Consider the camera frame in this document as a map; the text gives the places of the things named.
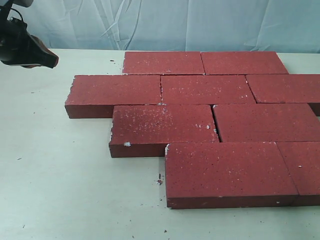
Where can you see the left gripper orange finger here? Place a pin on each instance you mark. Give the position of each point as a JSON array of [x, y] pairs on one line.
[[36, 54]]

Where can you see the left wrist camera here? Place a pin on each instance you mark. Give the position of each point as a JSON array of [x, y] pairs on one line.
[[23, 3]]

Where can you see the red brick third row right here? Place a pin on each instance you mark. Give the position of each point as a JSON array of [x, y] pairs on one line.
[[266, 122]]

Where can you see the red brick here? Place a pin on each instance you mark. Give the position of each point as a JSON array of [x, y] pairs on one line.
[[227, 175], [205, 90], [163, 63], [242, 63], [303, 162], [146, 130], [95, 96]]

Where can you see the red brick second row right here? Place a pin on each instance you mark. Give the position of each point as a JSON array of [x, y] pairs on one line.
[[286, 89]]

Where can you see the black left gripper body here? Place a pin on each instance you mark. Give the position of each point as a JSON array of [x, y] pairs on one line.
[[13, 41]]

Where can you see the white backdrop cloth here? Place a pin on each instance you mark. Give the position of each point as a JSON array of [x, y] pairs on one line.
[[283, 26]]

